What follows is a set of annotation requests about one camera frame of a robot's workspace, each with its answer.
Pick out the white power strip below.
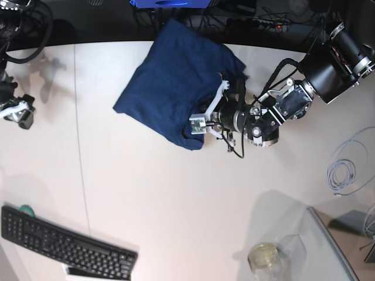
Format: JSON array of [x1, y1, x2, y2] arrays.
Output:
[[225, 16, 292, 32]]

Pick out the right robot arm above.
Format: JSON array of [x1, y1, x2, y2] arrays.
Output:
[[1, 1, 53, 130]]

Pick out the blue long-sleeve t-shirt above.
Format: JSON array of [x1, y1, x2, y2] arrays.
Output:
[[113, 19, 246, 150]]

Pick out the clear glass jar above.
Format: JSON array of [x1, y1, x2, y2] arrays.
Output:
[[248, 234, 307, 280]]

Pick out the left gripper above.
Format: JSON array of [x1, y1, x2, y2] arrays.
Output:
[[189, 73, 252, 152]]

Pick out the black computer keyboard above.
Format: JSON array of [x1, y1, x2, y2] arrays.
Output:
[[1, 205, 138, 280]]

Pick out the green tape roll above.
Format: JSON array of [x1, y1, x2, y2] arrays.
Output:
[[18, 205, 35, 218]]

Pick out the blue box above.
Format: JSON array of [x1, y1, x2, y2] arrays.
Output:
[[130, 0, 211, 9]]

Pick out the coiled white cable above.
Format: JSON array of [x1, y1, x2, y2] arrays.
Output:
[[326, 126, 375, 197]]

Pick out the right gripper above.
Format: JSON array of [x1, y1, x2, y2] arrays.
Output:
[[1, 94, 35, 129]]

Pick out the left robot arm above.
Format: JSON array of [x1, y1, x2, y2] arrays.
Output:
[[189, 23, 374, 152]]

